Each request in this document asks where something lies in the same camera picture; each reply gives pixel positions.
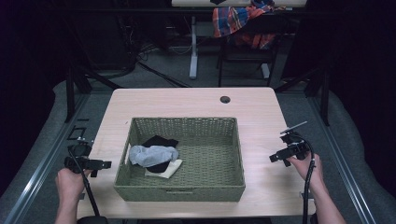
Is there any cream sock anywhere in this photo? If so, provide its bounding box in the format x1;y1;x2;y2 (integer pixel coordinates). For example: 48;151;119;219
144;159;184;180

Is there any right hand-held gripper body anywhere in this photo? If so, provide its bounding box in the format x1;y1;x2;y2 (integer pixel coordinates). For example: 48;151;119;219
278;120;312;161

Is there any black sock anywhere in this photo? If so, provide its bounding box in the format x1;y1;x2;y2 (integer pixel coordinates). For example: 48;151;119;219
141;134;180;175

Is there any person's left hand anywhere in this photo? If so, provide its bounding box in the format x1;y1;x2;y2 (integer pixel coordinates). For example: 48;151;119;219
54;167;93;203

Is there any black chair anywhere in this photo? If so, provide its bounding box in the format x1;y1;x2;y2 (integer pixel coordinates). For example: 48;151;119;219
216;12;283;89

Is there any grey sock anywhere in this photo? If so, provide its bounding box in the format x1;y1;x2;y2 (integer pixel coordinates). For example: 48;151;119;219
128;145;180;169

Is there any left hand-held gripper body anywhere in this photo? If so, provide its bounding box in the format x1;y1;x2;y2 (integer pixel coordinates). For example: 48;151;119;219
64;136;105;175

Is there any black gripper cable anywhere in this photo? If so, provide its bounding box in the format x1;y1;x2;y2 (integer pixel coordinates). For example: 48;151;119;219
67;147;101;217
292;133;317;224

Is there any black floor cable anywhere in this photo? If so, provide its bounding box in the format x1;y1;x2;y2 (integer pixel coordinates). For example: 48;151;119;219
135;59;191;89

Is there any black metal stand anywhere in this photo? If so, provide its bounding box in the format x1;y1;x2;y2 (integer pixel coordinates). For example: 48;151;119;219
274;63;332;128
64;60;123;124

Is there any plaid cloth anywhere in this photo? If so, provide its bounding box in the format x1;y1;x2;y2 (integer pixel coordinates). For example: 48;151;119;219
212;0;281;50

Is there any person's right hand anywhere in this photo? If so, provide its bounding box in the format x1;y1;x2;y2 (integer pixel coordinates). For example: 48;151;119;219
286;151;325;191

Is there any green woven basket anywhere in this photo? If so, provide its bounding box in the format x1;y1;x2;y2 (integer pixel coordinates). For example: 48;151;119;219
113;116;247;203

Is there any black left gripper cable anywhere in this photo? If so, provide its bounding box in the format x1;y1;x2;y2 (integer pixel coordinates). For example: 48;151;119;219
67;147;101;217

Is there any aluminium floor rail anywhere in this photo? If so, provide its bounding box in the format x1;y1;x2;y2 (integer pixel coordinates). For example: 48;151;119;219
306;95;379;224
2;92;92;224

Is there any white table leg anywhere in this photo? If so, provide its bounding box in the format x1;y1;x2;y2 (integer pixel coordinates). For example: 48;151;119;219
189;15;199;80

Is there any light background table top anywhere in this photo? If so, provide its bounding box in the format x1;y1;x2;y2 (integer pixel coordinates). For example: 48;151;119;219
171;0;308;8

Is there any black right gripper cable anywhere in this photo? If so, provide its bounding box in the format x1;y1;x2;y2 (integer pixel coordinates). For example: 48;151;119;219
292;133;317;224

